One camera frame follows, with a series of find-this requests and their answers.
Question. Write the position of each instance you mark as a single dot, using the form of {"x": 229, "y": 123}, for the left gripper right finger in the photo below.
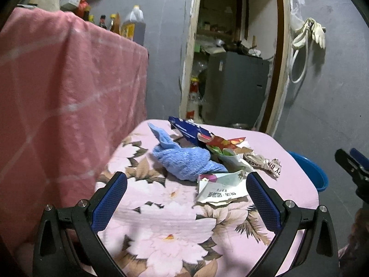
{"x": 317, "y": 254}

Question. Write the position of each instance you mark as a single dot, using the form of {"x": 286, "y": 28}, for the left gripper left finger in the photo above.
{"x": 68, "y": 244}

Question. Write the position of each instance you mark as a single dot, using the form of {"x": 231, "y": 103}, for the white printed strip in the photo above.
{"x": 273, "y": 167}

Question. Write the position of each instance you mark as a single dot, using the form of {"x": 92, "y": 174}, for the white printed paper wrapper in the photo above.
{"x": 222, "y": 188}

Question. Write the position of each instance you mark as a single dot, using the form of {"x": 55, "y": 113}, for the green white plastic bag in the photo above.
{"x": 232, "y": 161}

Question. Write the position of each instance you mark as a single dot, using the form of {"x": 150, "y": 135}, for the red snack wrapper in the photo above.
{"x": 223, "y": 143}

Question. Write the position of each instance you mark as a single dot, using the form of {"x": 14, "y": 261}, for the blue snack bag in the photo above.
{"x": 190, "y": 131}

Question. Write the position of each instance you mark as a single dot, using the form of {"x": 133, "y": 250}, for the blue microfibre cloth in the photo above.
{"x": 186, "y": 164}

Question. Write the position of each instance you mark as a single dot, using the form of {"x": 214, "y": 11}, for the blue plastic basin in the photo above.
{"x": 316, "y": 175}

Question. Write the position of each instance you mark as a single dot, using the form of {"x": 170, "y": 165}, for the pink floral table cloth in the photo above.
{"x": 157, "y": 228}

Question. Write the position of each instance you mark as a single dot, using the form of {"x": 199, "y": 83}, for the steel pot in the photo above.
{"x": 239, "y": 126}

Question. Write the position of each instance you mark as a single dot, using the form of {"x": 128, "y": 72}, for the grey small refrigerator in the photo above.
{"x": 235, "y": 89}

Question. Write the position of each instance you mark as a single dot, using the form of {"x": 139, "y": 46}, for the white rubber gloves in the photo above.
{"x": 310, "y": 28}

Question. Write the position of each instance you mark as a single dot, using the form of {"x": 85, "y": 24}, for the pink checked towel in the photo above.
{"x": 70, "y": 93}

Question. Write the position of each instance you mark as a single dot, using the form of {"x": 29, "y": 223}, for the red white rice bag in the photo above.
{"x": 192, "y": 111}

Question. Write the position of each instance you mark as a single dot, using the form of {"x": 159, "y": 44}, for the yellow sauce bottle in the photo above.
{"x": 113, "y": 19}

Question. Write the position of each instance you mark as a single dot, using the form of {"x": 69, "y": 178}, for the dark sauce bottle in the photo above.
{"x": 102, "y": 22}

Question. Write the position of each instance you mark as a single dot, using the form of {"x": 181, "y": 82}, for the large oil jug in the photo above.
{"x": 134, "y": 27}

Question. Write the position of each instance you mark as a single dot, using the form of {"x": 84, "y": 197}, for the wooden door frame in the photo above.
{"x": 257, "y": 28}

